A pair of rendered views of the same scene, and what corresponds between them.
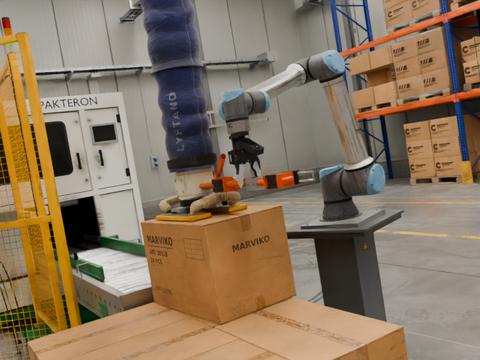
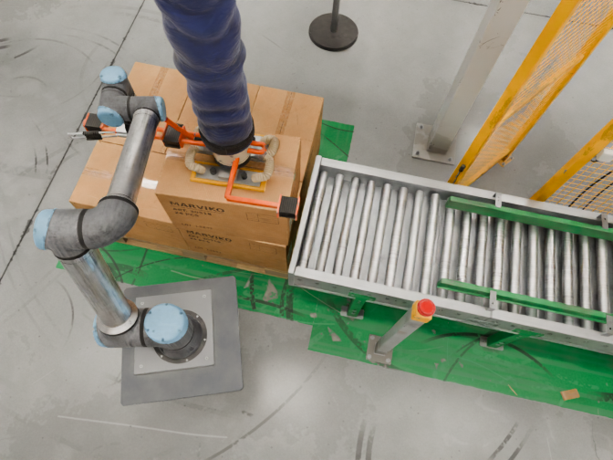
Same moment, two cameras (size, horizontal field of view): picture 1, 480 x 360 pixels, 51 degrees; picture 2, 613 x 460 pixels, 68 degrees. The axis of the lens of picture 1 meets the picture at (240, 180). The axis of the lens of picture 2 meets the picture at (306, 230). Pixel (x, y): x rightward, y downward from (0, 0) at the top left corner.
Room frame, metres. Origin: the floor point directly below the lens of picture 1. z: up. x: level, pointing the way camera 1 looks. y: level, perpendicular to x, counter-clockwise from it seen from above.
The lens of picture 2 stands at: (3.29, -0.42, 2.76)
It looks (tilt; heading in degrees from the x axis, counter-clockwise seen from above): 67 degrees down; 130
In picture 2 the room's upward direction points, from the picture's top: 4 degrees clockwise
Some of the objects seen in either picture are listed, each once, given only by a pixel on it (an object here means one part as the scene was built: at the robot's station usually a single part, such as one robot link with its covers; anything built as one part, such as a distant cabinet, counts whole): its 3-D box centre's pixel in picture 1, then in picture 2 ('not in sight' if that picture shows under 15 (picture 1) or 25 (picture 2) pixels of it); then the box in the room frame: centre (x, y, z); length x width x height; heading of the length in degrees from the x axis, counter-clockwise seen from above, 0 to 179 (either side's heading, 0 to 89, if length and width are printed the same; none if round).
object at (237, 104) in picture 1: (235, 105); (117, 84); (1.98, -0.03, 1.38); 0.10 x 0.09 x 0.12; 135
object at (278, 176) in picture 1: (278, 180); (97, 122); (1.80, -0.14, 1.08); 0.08 x 0.07 x 0.05; 35
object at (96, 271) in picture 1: (66, 261); (599, 225); (3.78, 1.39, 0.60); 1.60 x 0.10 x 0.09; 31
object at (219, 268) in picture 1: (214, 256); (234, 185); (2.30, 0.17, 0.74); 0.60 x 0.40 x 0.40; 35
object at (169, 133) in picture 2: (226, 183); (174, 135); (2.10, 0.06, 1.08); 0.10 x 0.08 x 0.06; 125
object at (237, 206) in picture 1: (217, 205); (229, 174); (2.35, 0.12, 0.97); 0.34 x 0.10 x 0.05; 35
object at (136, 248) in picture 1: (133, 245); (604, 325); (4.05, 0.93, 0.60); 1.60 x 0.10 x 0.09; 31
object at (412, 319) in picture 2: not in sight; (397, 333); (3.36, 0.24, 0.50); 0.07 x 0.07 x 1.00; 31
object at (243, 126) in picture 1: (237, 127); not in sight; (1.98, -0.02, 1.29); 0.10 x 0.09 x 0.05; 123
